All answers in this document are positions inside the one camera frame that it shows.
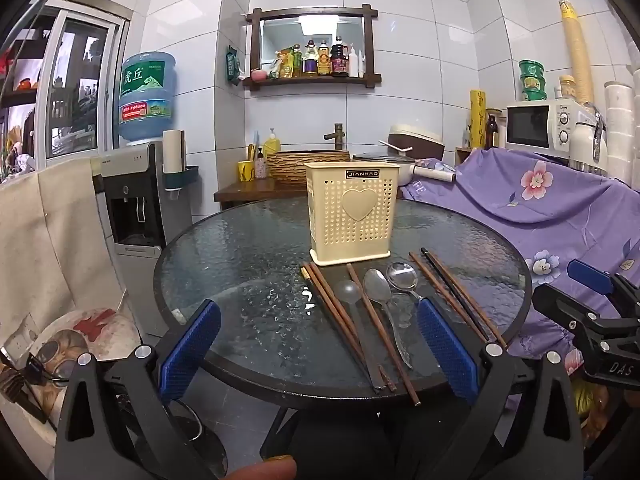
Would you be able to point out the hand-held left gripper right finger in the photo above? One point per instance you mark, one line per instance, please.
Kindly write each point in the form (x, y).
(445, 350)

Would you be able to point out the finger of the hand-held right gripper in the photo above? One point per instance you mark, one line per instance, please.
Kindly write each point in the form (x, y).
(560, 305)
(590, 277)

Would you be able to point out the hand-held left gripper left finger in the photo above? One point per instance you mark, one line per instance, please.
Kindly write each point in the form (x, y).
(192, 345)

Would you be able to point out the brown wooden chopstick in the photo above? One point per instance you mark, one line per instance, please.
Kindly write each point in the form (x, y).
(335, 310)
(435, 282)
(480, 316)
(343, 310)
(383, 335)

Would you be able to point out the plain black chopstick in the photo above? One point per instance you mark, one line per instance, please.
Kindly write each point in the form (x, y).
(445, 280)

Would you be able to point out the round steel spoon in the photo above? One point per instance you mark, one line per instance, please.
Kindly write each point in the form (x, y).
(402, 276)

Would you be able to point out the oval steel spoon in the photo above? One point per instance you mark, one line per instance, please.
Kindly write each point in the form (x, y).
(377, 287)

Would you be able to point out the clear plastic spoon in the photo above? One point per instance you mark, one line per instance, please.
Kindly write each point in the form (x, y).
(346, 292)

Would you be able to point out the cream perforated utensil holder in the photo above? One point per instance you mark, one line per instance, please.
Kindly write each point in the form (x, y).
(325, 220)

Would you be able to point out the person's left hand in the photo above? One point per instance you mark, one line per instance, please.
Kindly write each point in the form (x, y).
(260, 470)

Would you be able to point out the chrome stool base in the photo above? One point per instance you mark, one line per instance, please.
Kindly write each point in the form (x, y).
(192, 430)

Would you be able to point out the printed cushion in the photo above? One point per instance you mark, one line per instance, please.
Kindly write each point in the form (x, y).
(95, 332)

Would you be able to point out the purple floral cloth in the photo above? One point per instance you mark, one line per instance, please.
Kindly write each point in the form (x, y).
(500, 210)

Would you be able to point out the white kettle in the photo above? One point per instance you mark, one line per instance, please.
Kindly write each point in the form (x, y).
(585, 142)

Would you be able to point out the grey water dispenser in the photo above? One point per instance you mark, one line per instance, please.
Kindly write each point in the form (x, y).
(135, 210)

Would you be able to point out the stack of white cups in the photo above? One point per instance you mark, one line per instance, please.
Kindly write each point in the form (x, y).
(620, 120)

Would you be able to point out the white microwave oven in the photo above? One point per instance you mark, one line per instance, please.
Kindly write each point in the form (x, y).
(530, 127)

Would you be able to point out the dark wooden counter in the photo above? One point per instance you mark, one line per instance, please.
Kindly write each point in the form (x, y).
(250, 192)

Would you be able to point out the brown glass bottle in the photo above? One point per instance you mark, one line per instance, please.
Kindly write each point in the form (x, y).
(492, 134)

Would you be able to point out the light wooden box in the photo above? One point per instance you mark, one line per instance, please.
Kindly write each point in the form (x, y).
(465, 156)

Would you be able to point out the white lint roller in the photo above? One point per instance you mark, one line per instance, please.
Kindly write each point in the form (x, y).
(435, 174)

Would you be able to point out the beige cloth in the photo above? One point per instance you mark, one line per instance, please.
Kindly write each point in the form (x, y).
(50, 240)

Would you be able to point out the yellow cup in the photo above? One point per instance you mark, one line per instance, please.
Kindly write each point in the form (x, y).
(245, 171)

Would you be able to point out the small clear bottle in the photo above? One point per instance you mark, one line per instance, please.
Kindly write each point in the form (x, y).
(466, 139)

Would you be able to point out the pink floral bottle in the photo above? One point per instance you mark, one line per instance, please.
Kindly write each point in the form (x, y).
(260, 166)

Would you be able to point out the yellow jar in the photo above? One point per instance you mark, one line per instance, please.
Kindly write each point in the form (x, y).
(567, 87)

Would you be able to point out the yellow roll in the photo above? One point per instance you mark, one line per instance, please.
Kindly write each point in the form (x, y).
(478, 120)

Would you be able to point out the white rice paddle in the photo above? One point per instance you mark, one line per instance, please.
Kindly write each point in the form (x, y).
(397, 148)

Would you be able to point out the brown and white rice cooker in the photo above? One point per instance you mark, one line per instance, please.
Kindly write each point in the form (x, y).
(417, 142)

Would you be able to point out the woven pattern sink basin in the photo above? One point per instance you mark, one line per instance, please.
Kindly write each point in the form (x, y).
(305, 167)

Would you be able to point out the blue toothbrush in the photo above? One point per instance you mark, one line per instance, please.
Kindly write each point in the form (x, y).
(256, 142)

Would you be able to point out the yellow soap pump bottle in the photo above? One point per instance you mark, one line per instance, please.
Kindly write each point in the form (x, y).
(271, 146)

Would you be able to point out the stack of yellow paper cups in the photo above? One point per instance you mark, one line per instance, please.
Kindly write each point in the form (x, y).
(577, 50)

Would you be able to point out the bronze faucet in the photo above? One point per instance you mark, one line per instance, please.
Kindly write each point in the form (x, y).
(337, 135)

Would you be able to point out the blue water jug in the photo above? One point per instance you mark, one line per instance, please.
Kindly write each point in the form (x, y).
(147, 95)

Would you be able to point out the small pink pot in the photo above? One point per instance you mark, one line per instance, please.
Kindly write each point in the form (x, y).
(258, 75)

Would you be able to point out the green packet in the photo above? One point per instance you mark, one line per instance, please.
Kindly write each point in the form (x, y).
(233, 65)

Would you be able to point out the aluminium framed window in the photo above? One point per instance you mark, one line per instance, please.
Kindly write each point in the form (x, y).
(80, 85)

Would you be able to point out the white bottle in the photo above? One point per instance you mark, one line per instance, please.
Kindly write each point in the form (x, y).
(353, 64)
(361, 66)

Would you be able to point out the yellow seasoning packet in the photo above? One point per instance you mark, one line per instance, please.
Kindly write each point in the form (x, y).
(286, 64)

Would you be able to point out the green bottle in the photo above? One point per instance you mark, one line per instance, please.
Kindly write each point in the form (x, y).
(297, 62)

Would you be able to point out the purple label oil bottle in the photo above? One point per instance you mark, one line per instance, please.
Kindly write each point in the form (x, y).
(311, 60)

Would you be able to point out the dark soy sauce bottle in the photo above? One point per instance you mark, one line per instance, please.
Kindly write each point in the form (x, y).
(339, 60)

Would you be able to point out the yellow label oil bottle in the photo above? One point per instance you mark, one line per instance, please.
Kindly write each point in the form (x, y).
(324, 60)

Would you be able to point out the wooden framed mirror shelf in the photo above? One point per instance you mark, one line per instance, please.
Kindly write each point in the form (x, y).
(310, 30)

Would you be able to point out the green wall holder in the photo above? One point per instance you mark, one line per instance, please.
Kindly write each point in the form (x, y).
(190, 175)

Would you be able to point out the white wall socket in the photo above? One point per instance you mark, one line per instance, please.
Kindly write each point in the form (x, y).
(20, 341)

